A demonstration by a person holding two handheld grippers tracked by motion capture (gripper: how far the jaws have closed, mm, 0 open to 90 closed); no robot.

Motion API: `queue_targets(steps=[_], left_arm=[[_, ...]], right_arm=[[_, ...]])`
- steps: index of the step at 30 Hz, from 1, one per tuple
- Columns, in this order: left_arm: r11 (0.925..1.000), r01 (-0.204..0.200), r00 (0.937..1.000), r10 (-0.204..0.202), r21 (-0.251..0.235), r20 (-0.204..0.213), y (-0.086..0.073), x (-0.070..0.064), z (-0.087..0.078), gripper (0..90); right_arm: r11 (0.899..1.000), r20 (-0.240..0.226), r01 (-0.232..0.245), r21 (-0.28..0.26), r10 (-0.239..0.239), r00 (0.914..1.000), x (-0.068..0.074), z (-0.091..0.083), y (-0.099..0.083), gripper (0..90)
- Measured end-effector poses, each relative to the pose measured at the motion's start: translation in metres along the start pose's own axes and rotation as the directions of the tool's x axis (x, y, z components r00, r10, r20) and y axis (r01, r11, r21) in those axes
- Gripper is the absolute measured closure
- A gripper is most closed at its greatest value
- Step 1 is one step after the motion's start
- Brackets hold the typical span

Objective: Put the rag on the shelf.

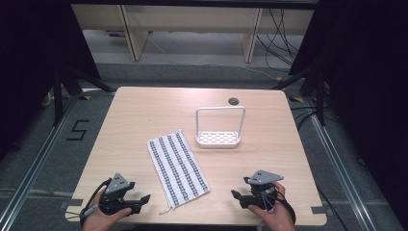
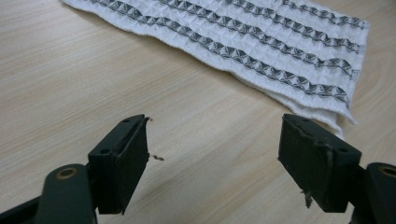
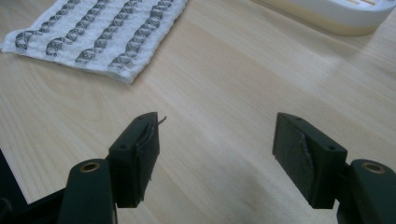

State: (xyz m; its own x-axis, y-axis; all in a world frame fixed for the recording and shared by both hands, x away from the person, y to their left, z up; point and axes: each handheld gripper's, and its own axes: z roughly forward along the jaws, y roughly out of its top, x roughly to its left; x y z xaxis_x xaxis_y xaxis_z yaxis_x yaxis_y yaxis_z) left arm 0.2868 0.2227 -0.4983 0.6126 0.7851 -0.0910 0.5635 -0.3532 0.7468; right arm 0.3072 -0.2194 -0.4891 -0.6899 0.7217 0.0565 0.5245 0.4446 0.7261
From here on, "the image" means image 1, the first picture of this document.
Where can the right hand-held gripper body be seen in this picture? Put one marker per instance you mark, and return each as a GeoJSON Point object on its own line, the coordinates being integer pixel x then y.
{"type": "Point", "coordinates": [261, 177]}

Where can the person's left hand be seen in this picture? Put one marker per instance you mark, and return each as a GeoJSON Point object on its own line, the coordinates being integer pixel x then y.
{"type": "Point", "coordinates": [97, 221]}

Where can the dark round table grommet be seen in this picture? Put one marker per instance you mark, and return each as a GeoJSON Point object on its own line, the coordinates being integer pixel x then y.
{"type": "Point", "coordinates": [234, 101]}

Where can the person's right hand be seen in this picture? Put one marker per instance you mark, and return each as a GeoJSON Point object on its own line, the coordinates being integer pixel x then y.
{"type": "Point", "coordinates": [277, 219]}

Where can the black metal stand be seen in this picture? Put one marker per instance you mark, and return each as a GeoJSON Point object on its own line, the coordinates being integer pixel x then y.
{"type": "Point", "coordinates": [320, 96]}
{"type": "Point", "coordinates": [57, 96]}

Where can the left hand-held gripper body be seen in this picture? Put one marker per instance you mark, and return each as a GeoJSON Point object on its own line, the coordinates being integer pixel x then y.
{"type": "Point", "coordinates": [119, 185]}

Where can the white dark-striped cloth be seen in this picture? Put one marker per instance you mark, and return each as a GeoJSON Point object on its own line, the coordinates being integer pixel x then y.
{"type": "Point", "coordinates": [178, 168]}

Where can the grey tape strip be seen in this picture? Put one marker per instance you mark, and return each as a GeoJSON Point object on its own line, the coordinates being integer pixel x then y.
{"type": "Point", "coordinates": [74, 202]}
{"type": "Point", "coordinates": [318, 210]}

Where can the metal floor rail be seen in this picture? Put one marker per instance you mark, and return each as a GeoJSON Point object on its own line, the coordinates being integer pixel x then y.
{"type": "Point", "coordinates": [35, 165]}
{"type": "Point", "coordinates": [340, 174]}

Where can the beige wooden furniture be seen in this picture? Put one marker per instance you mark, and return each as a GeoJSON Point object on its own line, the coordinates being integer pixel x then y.
{"type": "Point", "coordinates": [192, 17]}

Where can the dark curtain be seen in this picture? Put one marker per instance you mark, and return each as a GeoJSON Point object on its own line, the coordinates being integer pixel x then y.
{"type": "Point", "coordinates": [29, 57]}
{"type": "Point", "coordinates": [369, 80]}

